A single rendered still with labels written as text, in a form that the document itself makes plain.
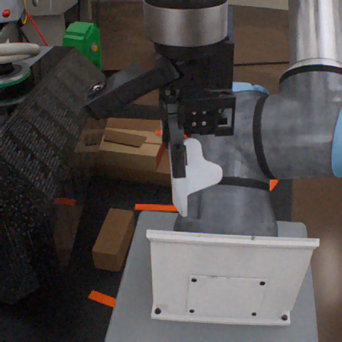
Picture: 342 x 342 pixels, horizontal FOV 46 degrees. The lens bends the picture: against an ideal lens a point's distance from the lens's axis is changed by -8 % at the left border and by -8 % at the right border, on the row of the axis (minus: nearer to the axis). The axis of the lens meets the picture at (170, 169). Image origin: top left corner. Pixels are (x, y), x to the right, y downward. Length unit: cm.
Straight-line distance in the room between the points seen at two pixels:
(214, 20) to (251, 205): 37
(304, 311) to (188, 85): 53
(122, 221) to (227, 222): 138
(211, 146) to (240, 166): 6
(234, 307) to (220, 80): 42
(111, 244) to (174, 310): 118
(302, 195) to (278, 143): 182
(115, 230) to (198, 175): 152
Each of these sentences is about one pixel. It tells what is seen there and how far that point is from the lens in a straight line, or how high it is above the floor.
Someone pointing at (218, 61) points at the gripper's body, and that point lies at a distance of 47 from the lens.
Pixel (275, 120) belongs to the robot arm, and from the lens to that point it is 69.
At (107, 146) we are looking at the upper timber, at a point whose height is 21.
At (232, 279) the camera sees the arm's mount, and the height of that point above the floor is 98.
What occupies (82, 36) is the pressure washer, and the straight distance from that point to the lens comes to 333.
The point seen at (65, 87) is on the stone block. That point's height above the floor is 73.
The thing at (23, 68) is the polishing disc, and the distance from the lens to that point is 188.
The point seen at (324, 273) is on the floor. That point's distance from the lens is 209.
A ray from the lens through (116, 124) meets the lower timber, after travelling 286.
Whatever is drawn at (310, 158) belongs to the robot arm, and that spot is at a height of 116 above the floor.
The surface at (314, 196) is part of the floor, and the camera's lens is 251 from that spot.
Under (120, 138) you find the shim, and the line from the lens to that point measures 247.
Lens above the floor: 152
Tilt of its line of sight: 36 degrees down
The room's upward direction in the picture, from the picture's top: straight up
